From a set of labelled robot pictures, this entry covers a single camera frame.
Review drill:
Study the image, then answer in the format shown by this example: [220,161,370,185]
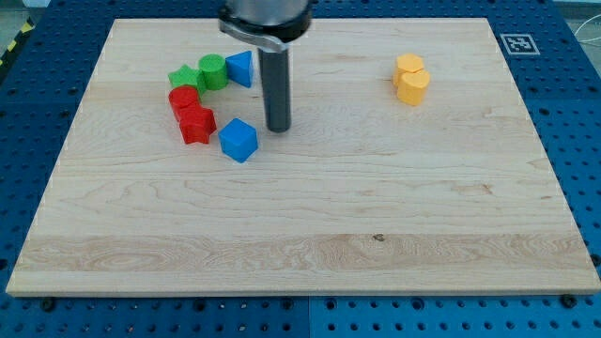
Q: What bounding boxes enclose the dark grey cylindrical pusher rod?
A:
[258,42,291,133]

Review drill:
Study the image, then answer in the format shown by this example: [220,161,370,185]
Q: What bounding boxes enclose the blue cube block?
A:
[218,118,258,162]

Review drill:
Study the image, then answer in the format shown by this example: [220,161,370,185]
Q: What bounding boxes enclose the green star block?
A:
[168,65,207,95]

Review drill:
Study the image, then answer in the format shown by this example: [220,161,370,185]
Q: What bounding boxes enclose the red star block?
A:
[179,105,217,144]

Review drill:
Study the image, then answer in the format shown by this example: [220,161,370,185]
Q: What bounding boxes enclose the blue triangle block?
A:
[225,51,254,88]

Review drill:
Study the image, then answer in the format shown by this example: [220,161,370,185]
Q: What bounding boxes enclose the green cylinder block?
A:
[198,54,228,90]

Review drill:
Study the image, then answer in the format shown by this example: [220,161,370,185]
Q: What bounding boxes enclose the red cylinder block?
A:
[168,85,201,122]

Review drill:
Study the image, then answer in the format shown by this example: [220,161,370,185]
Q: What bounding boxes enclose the yellow hexagon block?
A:
[393,54,424,86]

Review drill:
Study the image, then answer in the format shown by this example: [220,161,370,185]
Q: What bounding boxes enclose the light wooden board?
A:
[7,18,600,297]

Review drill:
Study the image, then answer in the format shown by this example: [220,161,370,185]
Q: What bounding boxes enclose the white fiducial marker tag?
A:
[500,33,540,55]

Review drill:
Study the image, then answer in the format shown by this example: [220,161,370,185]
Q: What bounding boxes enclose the white cable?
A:
[572,12,601,44]

